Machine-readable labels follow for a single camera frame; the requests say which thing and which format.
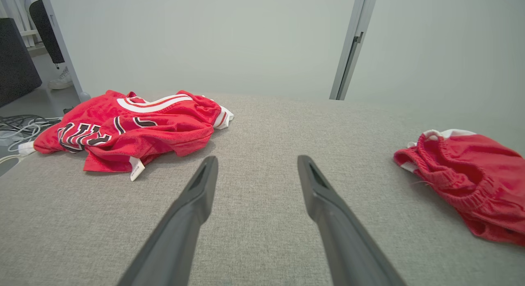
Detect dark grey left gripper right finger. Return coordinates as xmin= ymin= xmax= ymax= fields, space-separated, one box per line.
xmin=297 ymin=155 xmax=406 ymax=286

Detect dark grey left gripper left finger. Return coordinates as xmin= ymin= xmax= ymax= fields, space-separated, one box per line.
xmin=117 ymin=156 xmax=219 ymax=286

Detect red basketball jersey white sleeves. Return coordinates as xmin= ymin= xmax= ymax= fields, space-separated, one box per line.
xmin=18 ymin=90 xmax=234 ymax=182

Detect red and white shorts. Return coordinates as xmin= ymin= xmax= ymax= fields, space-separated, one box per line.
xmin=394 ymin=129 xmax=525 ymax=246

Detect white sneaker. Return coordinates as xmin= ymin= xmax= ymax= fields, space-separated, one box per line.
xmin=47 ymin=67 xmax=74 ymax=90

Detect black trousered leg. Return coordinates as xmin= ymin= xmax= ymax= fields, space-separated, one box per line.
xmin=29 ymin=0 xmax=65 ymax=65

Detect white cable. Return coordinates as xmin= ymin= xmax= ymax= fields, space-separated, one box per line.
xmin=0 ymin=122 xmax=46 ymax=153

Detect dark grey cable bundle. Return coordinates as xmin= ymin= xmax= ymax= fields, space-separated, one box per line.
xmin=0 ymin=115 xmax=62 ymax=135

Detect white metal frame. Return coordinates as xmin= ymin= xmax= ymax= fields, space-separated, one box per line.
xmin=0 ymin=0 xmax=43 ymax=48

